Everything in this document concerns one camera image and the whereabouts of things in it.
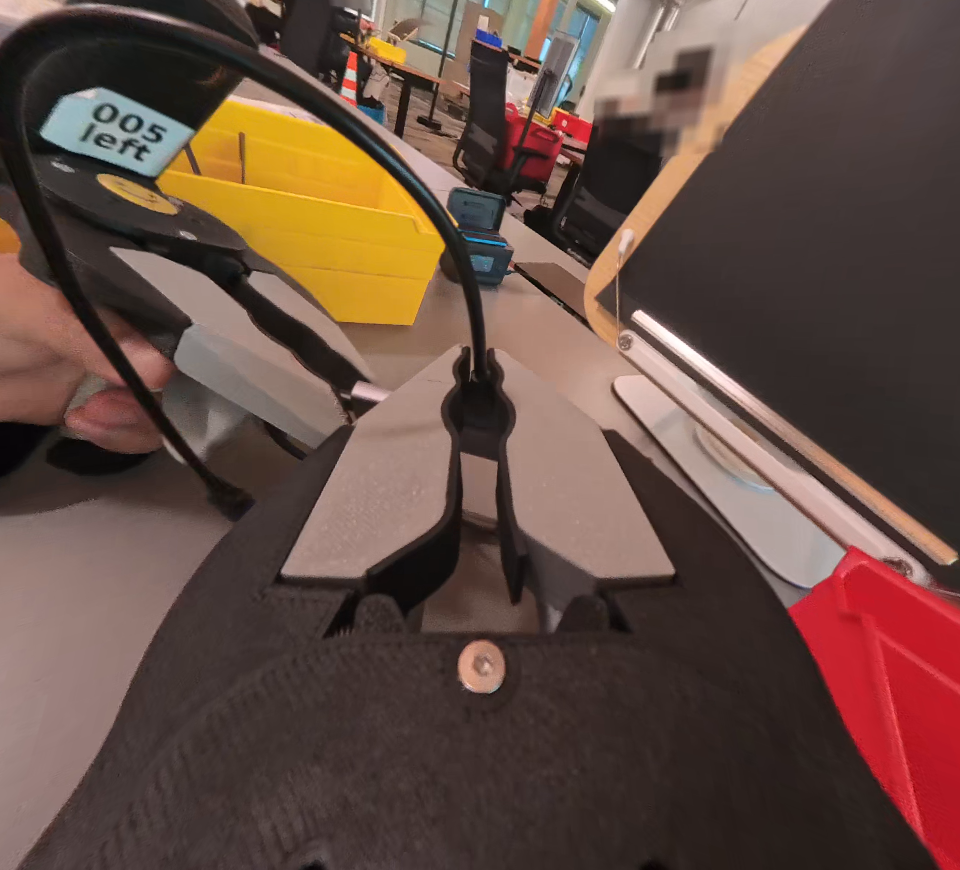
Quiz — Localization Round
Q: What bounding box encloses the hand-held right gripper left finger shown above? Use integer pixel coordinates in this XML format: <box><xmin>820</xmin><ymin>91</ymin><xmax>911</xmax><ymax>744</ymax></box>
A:
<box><xmin>282</xmin><ymin>347</ymin><xmax>463</xmax><ymax>593</ymax></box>

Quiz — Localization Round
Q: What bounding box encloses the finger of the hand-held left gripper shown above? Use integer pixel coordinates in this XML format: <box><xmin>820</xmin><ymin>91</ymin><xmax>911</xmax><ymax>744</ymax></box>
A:
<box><xmin>170</xmin><ymin>318</ymin><xmax>358</xmax><ymax>454</ymax></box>
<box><xmin>110</xmin><ymin>243</ymin><xmax>379</xmax><ymax>394</ymax></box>

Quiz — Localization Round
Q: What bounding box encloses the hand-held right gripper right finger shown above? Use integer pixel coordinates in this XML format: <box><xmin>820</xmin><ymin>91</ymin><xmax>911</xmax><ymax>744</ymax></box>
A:
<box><xmin>488</xmin><ymin>347</ymin><xmax>678</xmax><ymax>604</ymax></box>

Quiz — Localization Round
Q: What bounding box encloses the thick black cable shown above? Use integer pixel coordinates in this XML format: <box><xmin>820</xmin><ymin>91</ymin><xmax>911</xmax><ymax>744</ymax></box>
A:
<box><xmin>0</xmin><ymin>5</ymin><xmax>496</xmax><ymax>523</ymax></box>

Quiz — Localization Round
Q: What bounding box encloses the yellow plastic bin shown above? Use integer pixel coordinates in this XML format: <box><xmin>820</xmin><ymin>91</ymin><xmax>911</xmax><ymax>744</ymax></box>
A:
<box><xmin>158</xmin><ymin>98</ymin><xmax>451</xmax><ymax>328</ymax></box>

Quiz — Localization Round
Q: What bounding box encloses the red plastic bin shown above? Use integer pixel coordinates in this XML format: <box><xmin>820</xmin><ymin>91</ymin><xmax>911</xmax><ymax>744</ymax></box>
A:
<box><xmin>788</xmin><ymin>548</ymin><xmax>960</xmax><ymax>870</ymax></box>

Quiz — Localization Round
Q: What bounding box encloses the person's left hand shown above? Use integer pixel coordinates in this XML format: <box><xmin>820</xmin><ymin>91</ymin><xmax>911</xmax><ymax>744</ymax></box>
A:
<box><xmin>0</xmin><ymin>255</ymin><xmax>174</xmax><ymax>454</ymax></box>

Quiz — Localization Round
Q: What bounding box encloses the black flat panel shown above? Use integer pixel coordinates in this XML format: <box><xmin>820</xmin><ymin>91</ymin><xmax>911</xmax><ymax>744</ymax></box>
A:
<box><xmin>515</xmin><ymin>260</ymin><xmax>594</xmax><ymax>323</ymax></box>

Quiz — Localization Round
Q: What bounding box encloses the blue and black device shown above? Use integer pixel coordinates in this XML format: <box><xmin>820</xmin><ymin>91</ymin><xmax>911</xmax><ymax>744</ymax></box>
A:
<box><xmin>438</xmin><ymin>188</ymin><xmax>519</xmax><ymax>286</ymax></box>

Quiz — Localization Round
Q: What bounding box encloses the black office chair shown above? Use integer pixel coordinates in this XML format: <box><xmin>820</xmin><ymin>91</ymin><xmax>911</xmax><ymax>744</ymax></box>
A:
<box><xmin>555</xmin><ymin>120</ymin><xmax>661</xmax><ymax>263</ymax></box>
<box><xmin>458</xmin><ymin>38</ymin><xmax>526</xmax><ymax>196</ymax></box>

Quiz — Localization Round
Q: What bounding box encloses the black monitor screen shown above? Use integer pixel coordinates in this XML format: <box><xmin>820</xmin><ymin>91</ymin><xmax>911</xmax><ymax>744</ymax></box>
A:
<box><xmin>615</xmin><ymin>0</ymin><xmax>960</xmax><ymax>548</ymax></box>

